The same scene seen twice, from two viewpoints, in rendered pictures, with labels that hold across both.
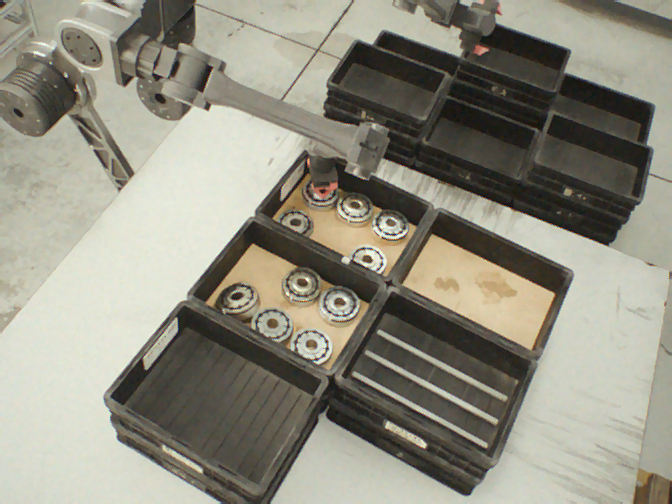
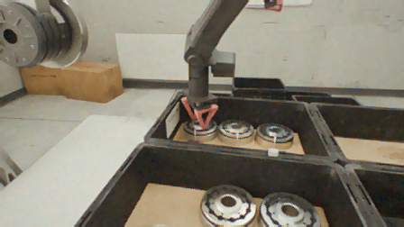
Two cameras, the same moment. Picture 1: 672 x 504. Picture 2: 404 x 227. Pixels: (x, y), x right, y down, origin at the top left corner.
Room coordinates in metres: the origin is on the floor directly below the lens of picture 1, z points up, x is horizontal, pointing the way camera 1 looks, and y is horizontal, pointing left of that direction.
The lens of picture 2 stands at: (0.69, 0.17, 1.21)
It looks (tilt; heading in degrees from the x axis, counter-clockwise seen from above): 25 degrees down; 352
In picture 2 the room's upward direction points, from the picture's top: straight up
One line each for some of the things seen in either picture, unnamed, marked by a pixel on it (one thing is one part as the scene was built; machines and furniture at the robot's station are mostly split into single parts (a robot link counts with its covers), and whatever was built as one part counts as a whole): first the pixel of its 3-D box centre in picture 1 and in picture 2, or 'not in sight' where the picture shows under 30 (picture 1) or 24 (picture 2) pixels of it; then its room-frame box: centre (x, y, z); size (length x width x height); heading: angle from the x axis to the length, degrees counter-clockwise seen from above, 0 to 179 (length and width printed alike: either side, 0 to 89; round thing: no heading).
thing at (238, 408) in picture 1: (219, 400); not in sight; (0.67, 0.20, 0.87); 0.40 x 0.30 x 0.11; 71
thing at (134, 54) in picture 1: (143, 57); not in sight; (1.08, 0.44, 1.45); 0.09 x 0.08 x 0.12; 166
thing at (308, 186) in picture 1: (320, 191); (200, 125); (1.35, 0.08, 0.86); 0.10 x 0.10 x 0.01
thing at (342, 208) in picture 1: (355, 206); (235, 128); (1.31, -0.02, 0.86); 0.10 x 0.10 x 0.01
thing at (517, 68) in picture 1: (500, 96); (254, 108); (2.49, -0.55, 0.37); 0.40 x 0.30 x 0.45; 76
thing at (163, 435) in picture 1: (218, 390); not in sight; (0.67, 0.20, 0.92); 0.40 x 0.30 x 0.02; 71
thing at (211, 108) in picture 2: (322, 183); (201, 112); (1.33, 0.08, 0.91); 0.07 x 0.07 x 0.09; 20
